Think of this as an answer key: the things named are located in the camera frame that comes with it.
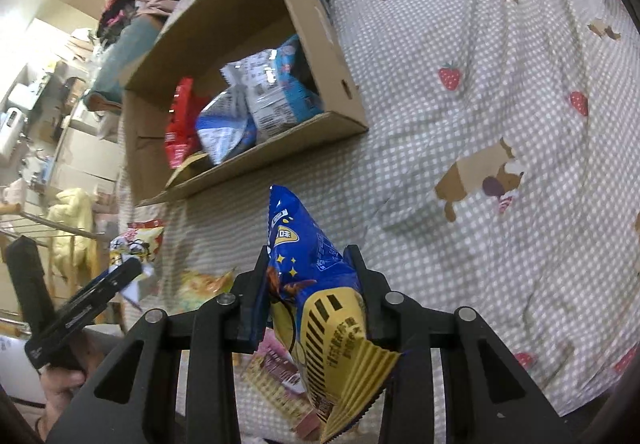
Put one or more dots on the white base cabinet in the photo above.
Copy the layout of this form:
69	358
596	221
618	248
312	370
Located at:
85	154

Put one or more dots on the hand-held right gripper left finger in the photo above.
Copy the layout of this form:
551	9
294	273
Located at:
250	319

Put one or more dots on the white grey snack packet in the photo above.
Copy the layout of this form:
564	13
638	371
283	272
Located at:
245	74

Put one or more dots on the beige striped snack packet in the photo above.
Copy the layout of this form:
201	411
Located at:
275	396

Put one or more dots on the white light blue snack bag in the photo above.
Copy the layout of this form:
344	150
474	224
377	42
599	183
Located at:
290	104

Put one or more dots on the metal drying rack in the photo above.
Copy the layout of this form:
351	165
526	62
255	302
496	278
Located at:
50	223

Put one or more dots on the brown cardboard box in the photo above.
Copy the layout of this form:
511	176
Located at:
240	24

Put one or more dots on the pale yellow garment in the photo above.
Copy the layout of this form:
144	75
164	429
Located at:
72	224

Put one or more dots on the yellow cartoon snack packet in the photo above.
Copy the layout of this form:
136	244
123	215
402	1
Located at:
142	239

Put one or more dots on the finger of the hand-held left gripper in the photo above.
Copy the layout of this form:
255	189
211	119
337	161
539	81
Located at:
112	281
32	279

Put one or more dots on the red snack bag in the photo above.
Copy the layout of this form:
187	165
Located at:
180	124

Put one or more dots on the pink white snack packet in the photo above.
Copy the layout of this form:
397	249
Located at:
277	359

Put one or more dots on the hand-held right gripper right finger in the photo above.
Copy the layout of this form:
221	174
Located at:
372	314

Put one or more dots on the teal padded bed rail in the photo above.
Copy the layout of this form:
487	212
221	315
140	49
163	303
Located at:
125	59

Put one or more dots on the white water heater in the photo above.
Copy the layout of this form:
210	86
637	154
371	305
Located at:
12	129

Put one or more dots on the person's left hand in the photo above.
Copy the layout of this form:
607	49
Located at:
60	394

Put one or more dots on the blue yellow snack bag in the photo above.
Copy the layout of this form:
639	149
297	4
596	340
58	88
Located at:
305	264

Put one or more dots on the pile of clothes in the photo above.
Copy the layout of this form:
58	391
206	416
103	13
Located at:
117	17

